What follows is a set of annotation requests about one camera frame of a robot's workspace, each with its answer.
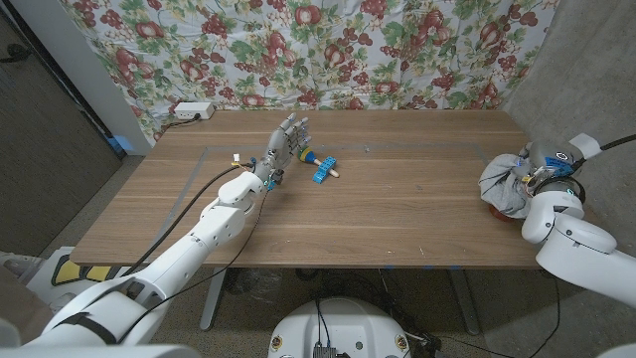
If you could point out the white yellow black floor machine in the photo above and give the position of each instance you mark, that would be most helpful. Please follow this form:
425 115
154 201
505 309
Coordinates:
69 271

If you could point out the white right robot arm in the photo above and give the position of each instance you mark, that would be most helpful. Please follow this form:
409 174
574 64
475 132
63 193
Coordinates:
571 243

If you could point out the grey metal table leg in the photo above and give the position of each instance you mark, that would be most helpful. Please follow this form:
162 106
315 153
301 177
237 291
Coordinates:
466 301
212 298

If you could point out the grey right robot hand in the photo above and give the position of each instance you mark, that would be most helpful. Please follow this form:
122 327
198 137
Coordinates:
546 159

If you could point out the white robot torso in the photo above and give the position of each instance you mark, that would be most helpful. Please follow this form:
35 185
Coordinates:
343 323

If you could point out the floral fruit print backdrop cloth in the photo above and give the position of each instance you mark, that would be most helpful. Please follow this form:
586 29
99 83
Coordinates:
323 50

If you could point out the blue tape piece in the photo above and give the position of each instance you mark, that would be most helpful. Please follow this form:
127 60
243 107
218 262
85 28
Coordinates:
120 144

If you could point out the person in brown trousers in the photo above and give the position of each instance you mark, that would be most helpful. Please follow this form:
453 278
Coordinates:
20 308

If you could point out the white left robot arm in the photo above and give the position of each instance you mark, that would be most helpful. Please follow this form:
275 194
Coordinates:
169 268

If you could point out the red cup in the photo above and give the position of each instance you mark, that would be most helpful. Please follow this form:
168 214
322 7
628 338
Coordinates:
498 215

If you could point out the white power strip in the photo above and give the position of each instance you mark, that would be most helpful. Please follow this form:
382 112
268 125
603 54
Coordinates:
194 110

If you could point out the dark door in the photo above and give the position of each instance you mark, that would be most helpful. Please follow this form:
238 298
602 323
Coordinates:
45 149

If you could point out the grey shirt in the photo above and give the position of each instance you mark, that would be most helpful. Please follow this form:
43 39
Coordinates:
502 186

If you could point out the blue toy building brick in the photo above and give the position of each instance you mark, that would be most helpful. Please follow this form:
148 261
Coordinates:
324 169

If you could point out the colourful striped wooden maraca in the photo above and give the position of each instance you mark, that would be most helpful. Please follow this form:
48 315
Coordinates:
309 156

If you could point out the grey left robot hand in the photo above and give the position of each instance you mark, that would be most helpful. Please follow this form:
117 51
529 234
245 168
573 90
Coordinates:
280 146

